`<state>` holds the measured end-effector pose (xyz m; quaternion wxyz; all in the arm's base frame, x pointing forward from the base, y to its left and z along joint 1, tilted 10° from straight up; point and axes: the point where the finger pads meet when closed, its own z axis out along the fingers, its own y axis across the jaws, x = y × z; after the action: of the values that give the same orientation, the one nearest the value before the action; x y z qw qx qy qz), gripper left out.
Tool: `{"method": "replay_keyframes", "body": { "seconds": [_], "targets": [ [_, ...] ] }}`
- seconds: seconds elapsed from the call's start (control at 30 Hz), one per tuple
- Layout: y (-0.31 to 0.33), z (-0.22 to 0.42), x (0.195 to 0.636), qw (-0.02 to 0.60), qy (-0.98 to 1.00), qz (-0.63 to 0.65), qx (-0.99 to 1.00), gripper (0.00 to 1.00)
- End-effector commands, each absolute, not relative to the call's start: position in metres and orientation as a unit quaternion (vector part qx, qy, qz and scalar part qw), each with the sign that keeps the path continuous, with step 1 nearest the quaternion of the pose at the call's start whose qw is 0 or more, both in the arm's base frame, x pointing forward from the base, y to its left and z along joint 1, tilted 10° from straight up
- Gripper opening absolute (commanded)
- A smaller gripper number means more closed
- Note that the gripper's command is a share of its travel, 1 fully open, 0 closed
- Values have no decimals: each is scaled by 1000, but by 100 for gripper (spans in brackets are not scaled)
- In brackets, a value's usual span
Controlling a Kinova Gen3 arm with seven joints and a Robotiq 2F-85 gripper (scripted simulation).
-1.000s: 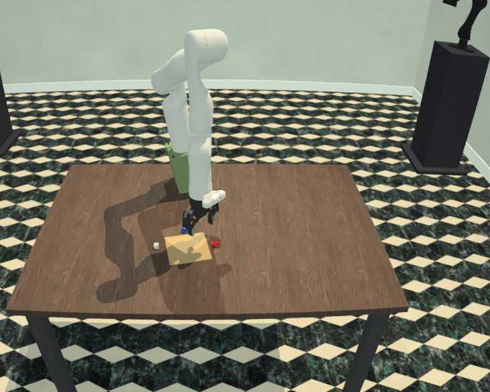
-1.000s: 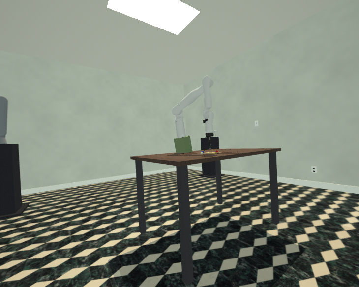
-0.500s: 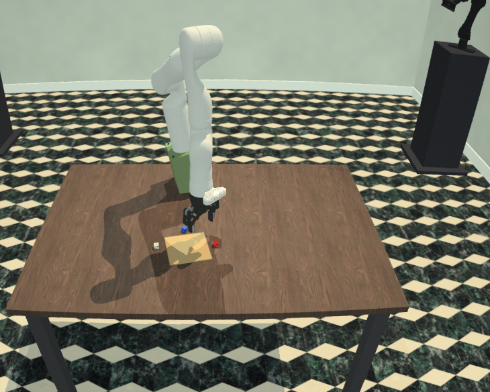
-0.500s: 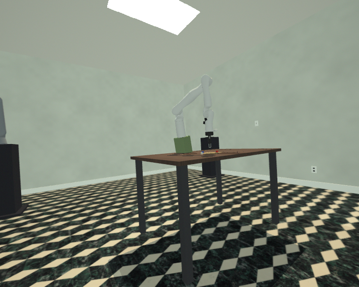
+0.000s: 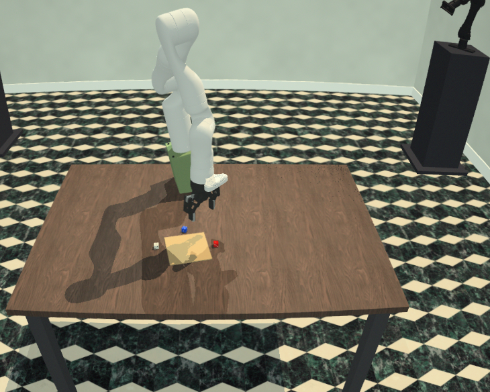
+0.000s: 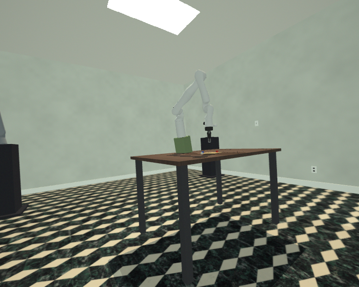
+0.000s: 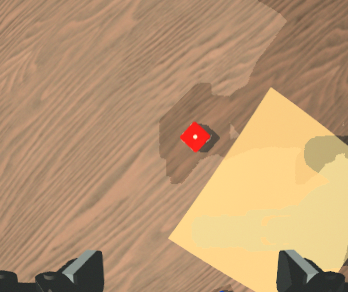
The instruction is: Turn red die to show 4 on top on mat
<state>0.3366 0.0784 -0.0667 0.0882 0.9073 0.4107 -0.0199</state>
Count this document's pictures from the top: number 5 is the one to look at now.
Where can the pale yellow mat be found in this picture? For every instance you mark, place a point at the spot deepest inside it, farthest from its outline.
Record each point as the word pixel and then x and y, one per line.
pixel 187 248

